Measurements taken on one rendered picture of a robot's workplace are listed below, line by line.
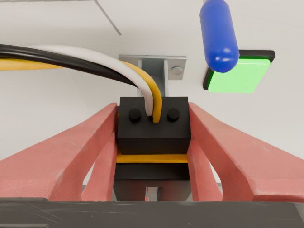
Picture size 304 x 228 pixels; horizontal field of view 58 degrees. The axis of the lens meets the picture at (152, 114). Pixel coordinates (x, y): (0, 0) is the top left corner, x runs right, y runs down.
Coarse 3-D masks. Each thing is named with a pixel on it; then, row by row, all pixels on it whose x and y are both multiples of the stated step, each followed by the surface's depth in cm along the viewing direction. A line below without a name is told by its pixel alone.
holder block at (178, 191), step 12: (120, 168) 13; (132, 168) 13; (144, 168) 13; (156, 168) 13; (168, 168) 13; (180, 168) 13; (120, 180) 13; (132, 180) 13; (144, 180) 13; (156, 180) 13; (168, 180) 13; (180, 180) 13; (120, 192) 14; (132, 192) 15; (144, 192) 15; (168, 192) 15; (180, 192) 15
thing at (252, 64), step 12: (240, 60) 18; (252, 60) 18; (264, 60) 18; (216, 72) 19; (228, 72) 19; (240, 72) 19; (252, 72) 19; (264, 72) 19; (204, 84) 21; (216, 84) 20; (228, 84) 20; (240, 84) 20; (252, 84) 20
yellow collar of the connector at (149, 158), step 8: (120, 152) 13; (120, 160) 13; (128, 160) 13; (136, 160) 13; (144, 160) 13; (152, 160) 13; (160, 160) 13; (168, 160) 13; (176, 160) 13; (184, 160) 13
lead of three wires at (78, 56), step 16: (0, 48) 6; (16, 48) 6; (32, 48) 7; (48, 48) 7; (64, 48) 7; (80, 48) 7; (0, 64) 6; (16, 64) 7; (32, 64) 7; (48, 64) 7; (64, 64) 7; (80, 64) 7; (96, 64) 8; (112, 64) 8; (128, 64) 9; (128, 80) 9; (144, 80) 9; (144, 96) 10; (160, 96) 10; (160, 112) 11
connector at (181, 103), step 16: (128, 112) 12; (144, 112) 12; (176, 112) 11; (128, 128) 11; (144, 128) 11; (160, 128) 11; (176, 128) 11; (128, 144) 12; (144, 144) 12; (160, 144) 12; (176, 144) 12
